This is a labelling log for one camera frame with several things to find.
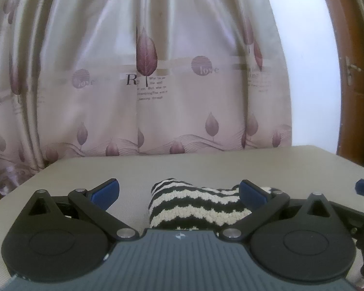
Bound pink leaf print curtain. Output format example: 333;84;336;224
0;0;293;197

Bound black and white striped sweater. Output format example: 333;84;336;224
147;177;282;231

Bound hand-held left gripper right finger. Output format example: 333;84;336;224
221;179;335;242

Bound brown wooden door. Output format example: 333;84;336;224
318;0;364;172

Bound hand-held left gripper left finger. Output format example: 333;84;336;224
26;178;140;242

